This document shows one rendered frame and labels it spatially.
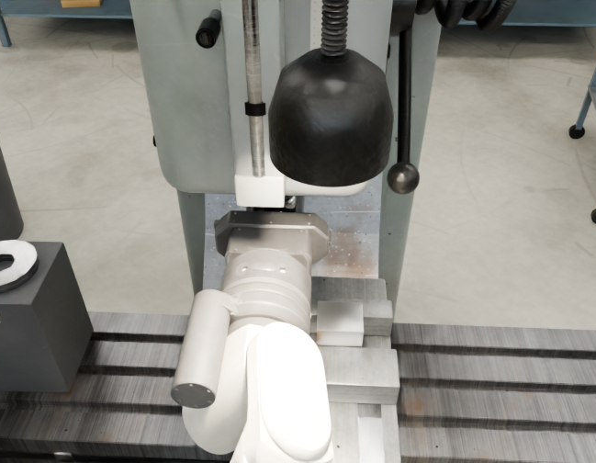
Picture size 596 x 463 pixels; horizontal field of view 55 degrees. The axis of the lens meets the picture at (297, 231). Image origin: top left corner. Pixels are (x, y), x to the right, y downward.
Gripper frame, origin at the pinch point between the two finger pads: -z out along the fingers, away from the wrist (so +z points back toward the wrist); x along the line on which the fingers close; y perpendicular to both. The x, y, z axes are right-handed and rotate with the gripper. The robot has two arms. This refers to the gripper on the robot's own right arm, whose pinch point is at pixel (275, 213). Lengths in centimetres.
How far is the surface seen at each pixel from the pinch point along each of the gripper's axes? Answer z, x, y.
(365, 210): -31.7, -13.5, 24.1
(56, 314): 0.4, 30.0, 18.4
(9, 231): -129, 126, 118
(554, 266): -125, -103, 124
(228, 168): 8.9, 3.2, -12.0
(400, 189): 8.7, -12.1, -10.1
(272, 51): 12.5, -1.3, -24.3
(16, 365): 4.6, 35.7, 24.3
